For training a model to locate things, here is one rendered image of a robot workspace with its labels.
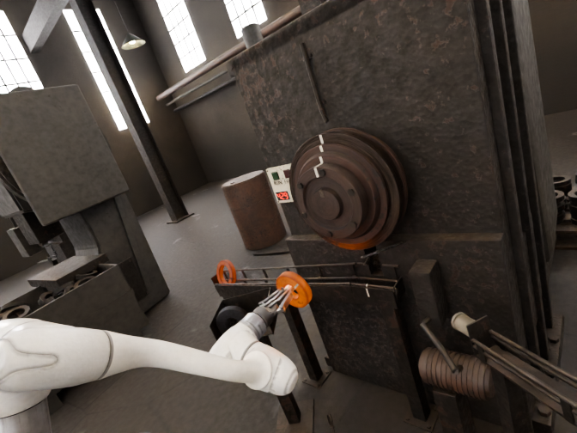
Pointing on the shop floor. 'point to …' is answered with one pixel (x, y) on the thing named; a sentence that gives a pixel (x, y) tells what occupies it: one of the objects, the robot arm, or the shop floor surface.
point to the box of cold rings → (83, 307)
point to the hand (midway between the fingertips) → (292, 286)
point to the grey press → (69, 191)
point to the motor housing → (456, 387)
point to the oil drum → (254, 210)
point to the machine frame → (417, 172)
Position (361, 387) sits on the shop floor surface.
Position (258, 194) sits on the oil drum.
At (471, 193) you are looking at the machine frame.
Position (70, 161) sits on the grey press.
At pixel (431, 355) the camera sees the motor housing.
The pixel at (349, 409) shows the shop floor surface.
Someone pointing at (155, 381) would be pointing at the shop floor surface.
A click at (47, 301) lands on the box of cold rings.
